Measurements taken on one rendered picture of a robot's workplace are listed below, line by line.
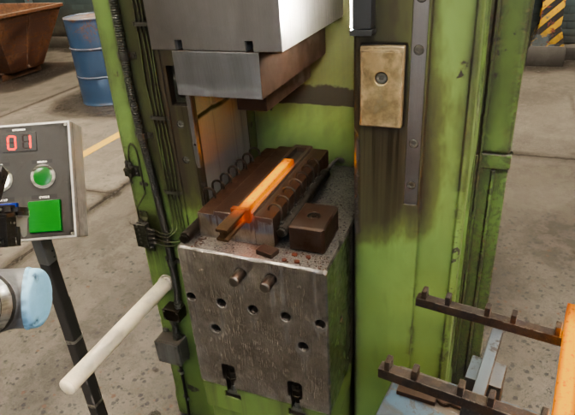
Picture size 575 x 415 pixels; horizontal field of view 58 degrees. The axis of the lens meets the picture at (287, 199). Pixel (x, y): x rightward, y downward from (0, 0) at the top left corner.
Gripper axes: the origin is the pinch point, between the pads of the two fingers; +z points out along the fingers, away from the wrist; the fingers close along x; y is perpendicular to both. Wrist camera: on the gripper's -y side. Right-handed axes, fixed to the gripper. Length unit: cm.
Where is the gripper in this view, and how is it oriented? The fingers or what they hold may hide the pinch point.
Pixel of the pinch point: (21, 211)
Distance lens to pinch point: 125.9
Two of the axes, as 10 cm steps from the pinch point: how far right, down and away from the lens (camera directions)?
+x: 10.0, -0.8, 0.3
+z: -0.3, 0.4, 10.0
